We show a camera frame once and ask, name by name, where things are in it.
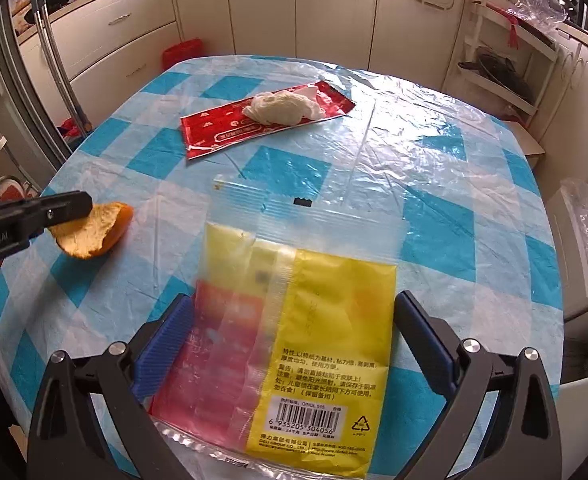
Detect crumpled white tissue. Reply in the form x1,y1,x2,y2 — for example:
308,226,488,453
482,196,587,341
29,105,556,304
242,86,325,125

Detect white shelf rack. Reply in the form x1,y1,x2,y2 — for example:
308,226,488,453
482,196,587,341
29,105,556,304
456,0,560,116

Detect white drawer cabinet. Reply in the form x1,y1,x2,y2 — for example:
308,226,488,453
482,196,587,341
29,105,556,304
549,20,588,386

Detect black frying pan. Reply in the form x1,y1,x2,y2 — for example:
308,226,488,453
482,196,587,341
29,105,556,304
458,52,532,101

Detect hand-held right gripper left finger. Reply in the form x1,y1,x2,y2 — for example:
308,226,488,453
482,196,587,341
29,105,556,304
26,294,197,480

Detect white wooden stool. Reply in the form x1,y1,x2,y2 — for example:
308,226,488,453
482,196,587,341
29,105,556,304
504,119,546,171

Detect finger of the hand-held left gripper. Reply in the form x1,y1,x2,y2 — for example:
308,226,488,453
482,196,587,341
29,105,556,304
0,191,93,242

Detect pink hanging bag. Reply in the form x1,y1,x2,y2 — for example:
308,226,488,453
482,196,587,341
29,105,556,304
494,5,525,48

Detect red plastic bag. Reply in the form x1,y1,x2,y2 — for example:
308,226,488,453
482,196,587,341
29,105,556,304
163,39,201,72

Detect orange peel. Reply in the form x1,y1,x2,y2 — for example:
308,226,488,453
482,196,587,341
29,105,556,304
48,202,134,260

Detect silver refrigerator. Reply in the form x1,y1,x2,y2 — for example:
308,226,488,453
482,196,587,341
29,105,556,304
0,0,92,211

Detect yellow plastic packet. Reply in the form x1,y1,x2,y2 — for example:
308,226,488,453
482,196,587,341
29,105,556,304
149,175,399,478

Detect open white drawer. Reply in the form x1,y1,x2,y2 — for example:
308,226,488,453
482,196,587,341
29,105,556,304
544,190,588,321

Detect red foil wrapper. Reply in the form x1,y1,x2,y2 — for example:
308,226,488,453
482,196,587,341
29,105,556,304
180,80,355,162

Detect white kitchen cabinets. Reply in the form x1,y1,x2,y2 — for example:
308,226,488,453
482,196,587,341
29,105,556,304
18,0,475,91

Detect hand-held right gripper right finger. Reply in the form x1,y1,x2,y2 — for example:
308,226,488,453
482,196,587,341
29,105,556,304
395,290,562,480

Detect blue checked tablecloth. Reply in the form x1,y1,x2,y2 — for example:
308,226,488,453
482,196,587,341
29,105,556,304
0,54,565,480

